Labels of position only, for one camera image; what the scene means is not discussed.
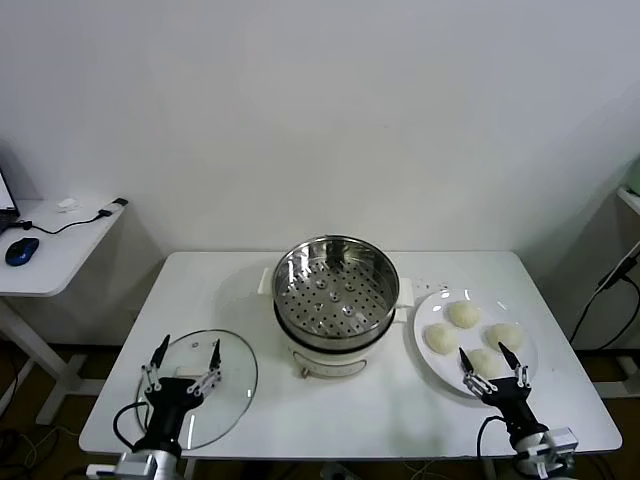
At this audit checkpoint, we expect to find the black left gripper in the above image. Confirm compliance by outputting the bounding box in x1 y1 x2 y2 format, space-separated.
139 334 224 450

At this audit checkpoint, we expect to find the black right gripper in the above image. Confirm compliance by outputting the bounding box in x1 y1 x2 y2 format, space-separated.
458 340 550 442

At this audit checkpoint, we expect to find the white steamed baozi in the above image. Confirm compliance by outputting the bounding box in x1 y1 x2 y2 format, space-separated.
463 348 503 380
484 322 525 355
423 323 460 356
446 301 482 331

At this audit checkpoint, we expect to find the glass pot lid cream handle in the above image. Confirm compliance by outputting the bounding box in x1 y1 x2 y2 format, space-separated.
135 328 259 450

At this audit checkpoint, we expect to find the perforated steel steamer basket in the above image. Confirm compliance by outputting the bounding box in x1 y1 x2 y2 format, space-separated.
272 234 401 351

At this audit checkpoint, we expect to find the white round plate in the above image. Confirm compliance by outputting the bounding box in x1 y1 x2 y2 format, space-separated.
412 288 540 401

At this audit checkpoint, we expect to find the cream electric cooker base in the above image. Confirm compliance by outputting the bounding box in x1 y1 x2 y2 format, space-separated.
257 267 416 381

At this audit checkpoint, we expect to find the white side desk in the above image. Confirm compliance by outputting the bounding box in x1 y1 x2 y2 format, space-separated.
0 198 126 426

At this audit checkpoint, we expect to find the blue computer mouse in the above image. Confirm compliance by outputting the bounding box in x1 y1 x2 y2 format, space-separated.
4 236 40 267

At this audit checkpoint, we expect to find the black laptop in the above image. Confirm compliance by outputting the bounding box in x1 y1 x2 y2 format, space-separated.
0 167 21 234

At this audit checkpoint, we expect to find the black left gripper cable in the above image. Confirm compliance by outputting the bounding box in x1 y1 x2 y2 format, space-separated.
112 399 154 451

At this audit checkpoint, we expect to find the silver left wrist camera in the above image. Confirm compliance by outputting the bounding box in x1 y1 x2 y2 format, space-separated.
115 449 152 480

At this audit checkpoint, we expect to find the black adapter cable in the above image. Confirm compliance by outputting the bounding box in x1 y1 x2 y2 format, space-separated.
0 197 129 236

